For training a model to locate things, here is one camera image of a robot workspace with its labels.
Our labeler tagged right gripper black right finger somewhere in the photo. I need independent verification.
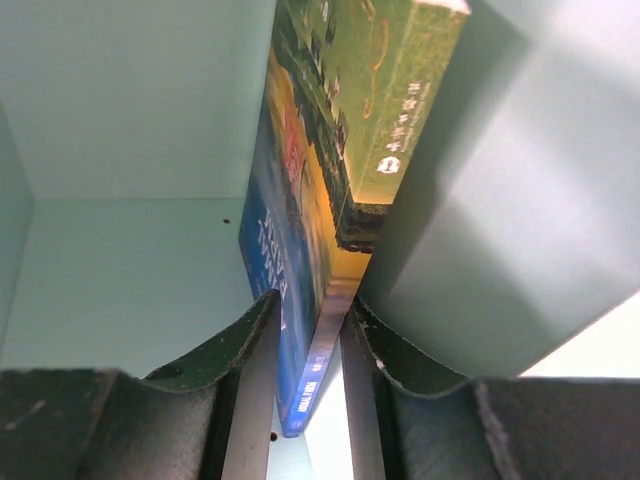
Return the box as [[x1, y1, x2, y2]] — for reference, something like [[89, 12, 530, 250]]
[[340, 301, 639, 479]]

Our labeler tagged Animal Farm book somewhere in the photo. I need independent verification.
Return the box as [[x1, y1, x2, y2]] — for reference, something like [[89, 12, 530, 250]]
[[238, 0, 474, 440]]

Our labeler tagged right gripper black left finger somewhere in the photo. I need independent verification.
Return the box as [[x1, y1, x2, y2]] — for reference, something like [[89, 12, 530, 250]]
[[1, 290, 280, 479]]

